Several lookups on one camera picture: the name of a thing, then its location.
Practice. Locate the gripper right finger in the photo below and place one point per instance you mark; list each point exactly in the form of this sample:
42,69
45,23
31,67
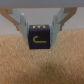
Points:
60,22

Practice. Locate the white cabinet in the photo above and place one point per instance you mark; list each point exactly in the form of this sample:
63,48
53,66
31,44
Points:
41,15

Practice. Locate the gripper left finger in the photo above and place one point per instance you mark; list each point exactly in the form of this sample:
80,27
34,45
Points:
20,23

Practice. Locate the purple block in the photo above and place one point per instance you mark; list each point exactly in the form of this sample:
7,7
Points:
39,36

